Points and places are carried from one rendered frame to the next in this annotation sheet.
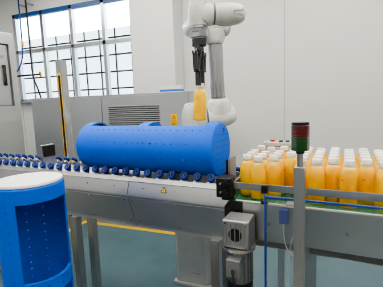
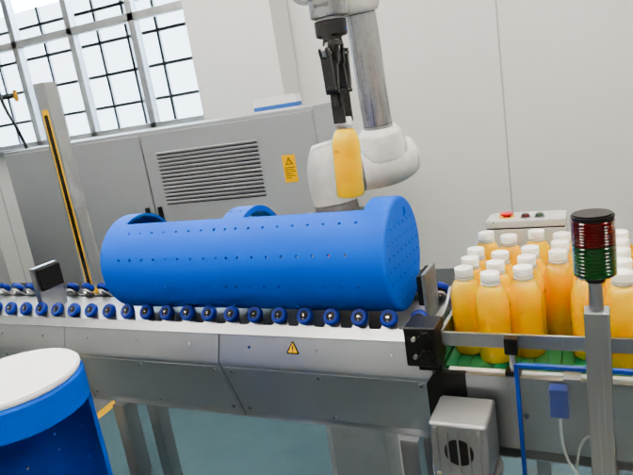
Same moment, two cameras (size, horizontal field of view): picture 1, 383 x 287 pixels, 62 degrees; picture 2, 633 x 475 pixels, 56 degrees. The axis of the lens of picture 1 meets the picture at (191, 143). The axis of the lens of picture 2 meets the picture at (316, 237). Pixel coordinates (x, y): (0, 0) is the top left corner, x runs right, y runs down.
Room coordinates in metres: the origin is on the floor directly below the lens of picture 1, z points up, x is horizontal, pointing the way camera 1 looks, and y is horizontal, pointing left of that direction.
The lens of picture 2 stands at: (0.23, 0.02, 1.50)
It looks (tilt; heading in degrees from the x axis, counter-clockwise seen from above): 13 degrees down; 1
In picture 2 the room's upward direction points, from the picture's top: 9 degrees counter-clockwise
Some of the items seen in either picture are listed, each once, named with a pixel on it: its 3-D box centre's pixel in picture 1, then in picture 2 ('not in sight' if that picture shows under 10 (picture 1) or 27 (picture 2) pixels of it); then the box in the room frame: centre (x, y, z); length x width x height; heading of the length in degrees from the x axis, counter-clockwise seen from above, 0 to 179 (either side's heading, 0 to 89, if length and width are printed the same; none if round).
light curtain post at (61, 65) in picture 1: (69, 166); (97, 293); (2.56, 1.00, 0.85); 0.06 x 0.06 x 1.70; 64
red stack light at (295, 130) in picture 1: (300, 130); (592, 231); (1.12, -0.39, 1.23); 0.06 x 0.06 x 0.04
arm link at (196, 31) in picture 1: (198, 33); (328, 7); (1.68, -0.06, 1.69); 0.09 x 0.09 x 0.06
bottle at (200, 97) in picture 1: (200, 103); (347, 160); (1.68, -0.05, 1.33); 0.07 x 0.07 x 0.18
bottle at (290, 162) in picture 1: (291, 173); (559, 295); (1.47, -0.47, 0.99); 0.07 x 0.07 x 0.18
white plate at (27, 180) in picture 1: (28, 180); (9, 379); (1.36, 0.72, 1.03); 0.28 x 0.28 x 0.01
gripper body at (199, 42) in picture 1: (199, 48); (332, 40); (1.68, -0.06, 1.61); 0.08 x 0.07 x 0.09; 154
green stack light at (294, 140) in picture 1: (300, 143); (593, 258); (1.12, -0.39, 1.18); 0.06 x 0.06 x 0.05
